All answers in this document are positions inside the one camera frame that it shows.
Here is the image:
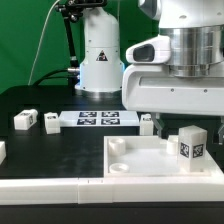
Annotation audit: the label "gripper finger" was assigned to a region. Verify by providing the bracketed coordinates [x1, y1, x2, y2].
[218, 116, 224, 145]
[151, 113, 165, 137]

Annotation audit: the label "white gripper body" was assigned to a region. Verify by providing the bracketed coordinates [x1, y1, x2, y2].
[122, 35, 224, 116]

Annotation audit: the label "white square tabletop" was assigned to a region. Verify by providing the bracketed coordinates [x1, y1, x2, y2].
[104, 136, 219, 177]

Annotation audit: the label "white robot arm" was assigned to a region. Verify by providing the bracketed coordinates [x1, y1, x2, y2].
[80, 0, 224, 142]

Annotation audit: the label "white obstacle fence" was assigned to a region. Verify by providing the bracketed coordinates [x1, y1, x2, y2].
[0, 169, 224, 205]

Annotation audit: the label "white block at left edge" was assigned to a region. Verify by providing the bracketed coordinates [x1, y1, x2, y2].
[0, 141, 6, 165]

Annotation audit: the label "white marker base plate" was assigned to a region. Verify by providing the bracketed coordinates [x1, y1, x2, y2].
[59, 110, 139, 127]

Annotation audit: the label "black cables at base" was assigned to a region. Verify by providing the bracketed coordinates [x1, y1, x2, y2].
[32, 68, 81, 87]

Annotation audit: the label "black camera stand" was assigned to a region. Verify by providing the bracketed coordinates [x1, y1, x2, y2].
[55, 0, 107, 76]

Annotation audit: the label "white cable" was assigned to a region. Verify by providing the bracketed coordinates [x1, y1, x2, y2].
[27, 0, 63, 86]

